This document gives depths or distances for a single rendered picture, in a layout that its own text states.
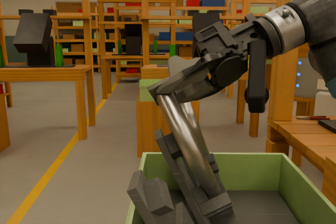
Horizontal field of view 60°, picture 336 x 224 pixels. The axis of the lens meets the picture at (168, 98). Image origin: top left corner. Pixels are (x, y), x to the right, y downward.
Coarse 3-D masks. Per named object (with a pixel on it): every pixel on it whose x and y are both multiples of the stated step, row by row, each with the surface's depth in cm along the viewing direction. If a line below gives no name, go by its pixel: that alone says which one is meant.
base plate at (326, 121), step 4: (320, 120) 138; (324, 120) 138; (328, 120) 138; (332, 120) 138; (320, 124) 138; (324, 124) 134; (328, 124) 132; (332, 124) 132; (328, 128) 131; (332, 128) 128
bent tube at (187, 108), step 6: (186, 102) 66; (186, 108) 65; (192, 108) 66; (186, 114) 65; (192, 114) 65; (192, 120) 64; (192, 126) 64; (198, 126) 65; (198, 132) 64; (198, 138) 65; (204, 144) 66; (204, 150) 67
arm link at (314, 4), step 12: (300, 0) 47; (312, 0) 46; (324, 0) 46; (300, 12) 46; (312, 12) 46; (324, 12) 46; (312, 24) 46; (324, 24) 47; (312, 36) 48; (324, 36) 47
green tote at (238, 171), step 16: (144, 160) 80; (160, 160) 85; (224, 160) 85; (240, 160) 85; (256, 160) 85; (272, 160) 85; (288, 160) 80; (160, 176) 86; (224, 176) 86; (240, 176) 86; (256, 176) 86; (272, 176) 86; (288, 176) 79; (304, 176) 71; (288, 192) 79; (304, 192) 70; (320, 192) 64; (304, 208) 70; (320, 208) 62
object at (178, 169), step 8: (160, 136) 47; (168, 136) 49; (160, 144) 47; (168, 144) 48; (176, 144) 48; (168, 152) 47; (176, 152) 48; (168, 160) 48; (176, 160) 52; (176, 168) 48; (184, 168) 62; (176, 176) 48; (184, 176) 53; (184, 184) 49; (192, 184) 63; (184, 192) 49; (192, 200) 49; (192, 208) 49; (200, 216) 50; (216, 216) 63; (224, 216) 62; (232, 216) 61
